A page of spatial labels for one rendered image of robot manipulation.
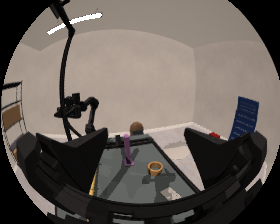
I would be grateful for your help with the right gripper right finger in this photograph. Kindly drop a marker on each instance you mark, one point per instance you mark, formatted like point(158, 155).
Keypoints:
point(211, 154)

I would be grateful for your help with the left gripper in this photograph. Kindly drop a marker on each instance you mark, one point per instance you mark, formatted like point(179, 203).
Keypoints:
point(71, 112)

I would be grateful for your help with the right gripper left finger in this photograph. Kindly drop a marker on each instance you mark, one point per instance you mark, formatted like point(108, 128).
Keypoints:
point(80, 157)

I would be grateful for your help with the orange ring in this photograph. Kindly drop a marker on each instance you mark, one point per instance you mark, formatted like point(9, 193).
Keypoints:
point(155, 172)

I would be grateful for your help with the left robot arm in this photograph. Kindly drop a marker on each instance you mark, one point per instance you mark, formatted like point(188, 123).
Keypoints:
point(70, 101)

